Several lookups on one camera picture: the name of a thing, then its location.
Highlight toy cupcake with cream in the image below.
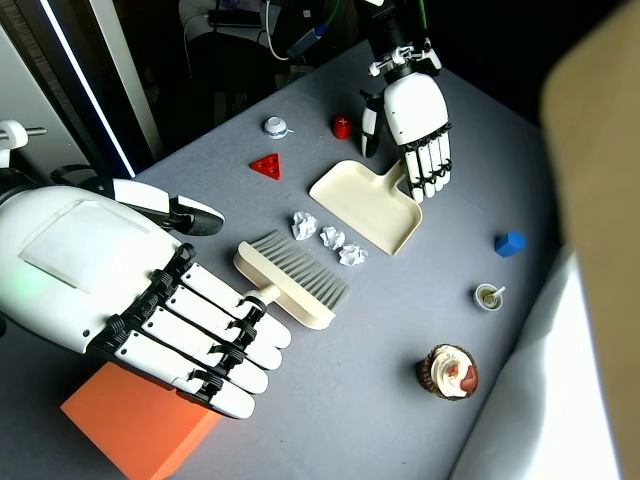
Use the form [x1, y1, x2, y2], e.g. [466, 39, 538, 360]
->
[417, 343, 480, 401]

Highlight glowing white light strip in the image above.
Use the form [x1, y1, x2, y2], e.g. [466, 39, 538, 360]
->
[39, 0, 136, 179]

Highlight white paper ball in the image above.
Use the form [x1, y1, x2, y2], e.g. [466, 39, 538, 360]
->
[337, 242, 369, 267]
[291, 210, 320, 241]
[319, 225, 347, 250]

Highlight green cable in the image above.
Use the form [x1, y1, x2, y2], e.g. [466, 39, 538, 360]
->
[319, 0, 346, 39]

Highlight tan cardboard panel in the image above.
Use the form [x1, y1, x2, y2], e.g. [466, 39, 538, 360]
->
[542, 0, 640, 480]

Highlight grey table cloth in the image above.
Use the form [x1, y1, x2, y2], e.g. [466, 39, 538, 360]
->
[0, 39, 571, 480]

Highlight black box device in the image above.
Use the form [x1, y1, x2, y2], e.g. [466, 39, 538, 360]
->
[207, 9, 264, 29]

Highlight small white teacup blue print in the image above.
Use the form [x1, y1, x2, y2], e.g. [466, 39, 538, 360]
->
[263, 115, 295, 140]

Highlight red triangle block three holes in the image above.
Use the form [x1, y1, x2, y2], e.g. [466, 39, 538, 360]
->
[249, 153, 283, 181]

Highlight white cable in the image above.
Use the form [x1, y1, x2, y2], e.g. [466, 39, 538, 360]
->
[264, 0, 292, 62]

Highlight white frame post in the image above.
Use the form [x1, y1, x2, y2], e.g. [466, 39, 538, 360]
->
[89, 0, 164, 161]

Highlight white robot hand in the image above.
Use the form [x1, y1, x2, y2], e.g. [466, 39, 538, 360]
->
[360, 72, 454, 204]
[0, 164, 292, 420]

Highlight blue prism block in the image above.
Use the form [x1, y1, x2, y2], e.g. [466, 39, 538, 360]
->
[494, 230, 528, 259]

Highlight orange foam block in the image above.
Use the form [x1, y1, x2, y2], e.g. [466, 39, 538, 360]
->
[59, 360, 224, 480]

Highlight blue grey cable plug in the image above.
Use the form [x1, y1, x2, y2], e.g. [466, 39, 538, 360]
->
[286, 27, 326, 60]

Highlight small bowl with spoon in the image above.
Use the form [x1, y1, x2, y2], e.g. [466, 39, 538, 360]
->
[473, 282, 507, 312]

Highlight cream plastic dustpan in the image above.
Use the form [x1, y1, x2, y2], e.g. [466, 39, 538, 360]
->
[308, 158, 424, 257]

